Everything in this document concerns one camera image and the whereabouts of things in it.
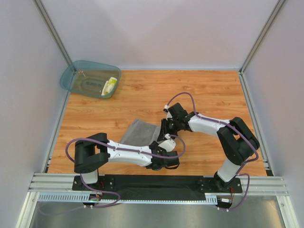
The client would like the grey towel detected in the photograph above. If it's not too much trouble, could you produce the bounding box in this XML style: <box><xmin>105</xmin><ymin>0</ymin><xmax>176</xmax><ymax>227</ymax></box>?
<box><xmin>119</xmin><ymin>119</ymin><xmax>161</xmax><ymax>146</ymax></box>

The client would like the yellow green patterned towel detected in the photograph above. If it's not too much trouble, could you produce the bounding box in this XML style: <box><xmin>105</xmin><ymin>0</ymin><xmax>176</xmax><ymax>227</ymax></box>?
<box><xmin>101</xmin><ymin>77</ymin><xmax>117</xmax><ymax>96</ymax></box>

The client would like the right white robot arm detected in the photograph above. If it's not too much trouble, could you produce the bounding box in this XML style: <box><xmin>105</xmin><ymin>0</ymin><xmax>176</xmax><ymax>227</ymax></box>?
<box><xmin>159</xmin><ymin>103</ymin><xmax>260</xmax><ymax>188</ymax></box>

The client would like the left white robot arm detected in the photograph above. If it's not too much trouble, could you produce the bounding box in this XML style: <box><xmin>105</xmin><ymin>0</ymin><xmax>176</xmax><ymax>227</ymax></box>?
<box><xmin>74</xmin><ymin>133</ymin><xmax>180</xmax><ymax>184</ymax></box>

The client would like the teal transparent plastic tub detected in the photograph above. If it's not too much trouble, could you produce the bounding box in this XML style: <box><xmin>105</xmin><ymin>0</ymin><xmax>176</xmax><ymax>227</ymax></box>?
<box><xmin>59</xmin><ymin>60</ymin><xmax>122</xmax><ymax>99</ymax></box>

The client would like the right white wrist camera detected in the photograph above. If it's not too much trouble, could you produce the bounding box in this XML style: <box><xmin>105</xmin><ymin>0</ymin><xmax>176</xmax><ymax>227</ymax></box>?
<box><xmin>164</xmin><ymin>105</ymin><xmax>172</xmax><ymax>119</ymax></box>

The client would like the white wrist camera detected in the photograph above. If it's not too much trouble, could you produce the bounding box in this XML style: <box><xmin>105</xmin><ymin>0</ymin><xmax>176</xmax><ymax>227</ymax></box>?
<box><xmin>164</xmin><ymin>105</ymin><xmax>172</xmax><ymax>119</ymax></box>
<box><xmin>159</xmin><ymin>134</ymin><xmax>176</xmax><ymax>152</ymax></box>

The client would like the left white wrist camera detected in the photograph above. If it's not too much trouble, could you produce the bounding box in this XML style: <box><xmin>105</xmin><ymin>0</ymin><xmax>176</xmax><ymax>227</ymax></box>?
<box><xmin>159</xmin><ymin>134</ymin><xmax>176</xmax><ymax>152</ymax></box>

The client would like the right aluminium frame post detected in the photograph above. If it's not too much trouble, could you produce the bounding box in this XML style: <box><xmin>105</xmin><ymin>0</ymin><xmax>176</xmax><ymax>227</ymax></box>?
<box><xmin>239</xmin><ymin>0</ymin><xmax>289</xmax><ymax>73</ymax></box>

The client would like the aluminium frame post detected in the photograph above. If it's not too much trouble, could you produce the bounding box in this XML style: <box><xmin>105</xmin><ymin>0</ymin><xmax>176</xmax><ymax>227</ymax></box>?
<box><xmin>239</xmin><ymin>0</ymin><xmax>289</xmax><ymax>73</ymax></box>
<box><xmin>33</xmin><ymin>0</ymin><xmax>72</xmax><ymax>65</ymax></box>

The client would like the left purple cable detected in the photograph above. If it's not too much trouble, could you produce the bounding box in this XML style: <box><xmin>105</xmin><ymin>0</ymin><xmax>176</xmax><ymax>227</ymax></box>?
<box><xmin>38</xmin><ymin>134</ymin><xmax>186</xmax><ymax>216</ymax></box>

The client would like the aluminium front rail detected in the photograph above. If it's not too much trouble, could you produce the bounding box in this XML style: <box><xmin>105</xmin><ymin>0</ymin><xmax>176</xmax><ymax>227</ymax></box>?
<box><xmin>29</xmin><ymin>173</ymin><xmax>288</xmax><ymax>205</ymax></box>

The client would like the left aluminium frame post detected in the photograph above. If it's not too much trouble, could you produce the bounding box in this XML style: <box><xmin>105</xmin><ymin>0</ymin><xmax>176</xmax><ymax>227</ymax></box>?
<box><xmin>33</xmin><ymin>0</ymin><xmax>72</xmax><ymax>65</ymax></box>

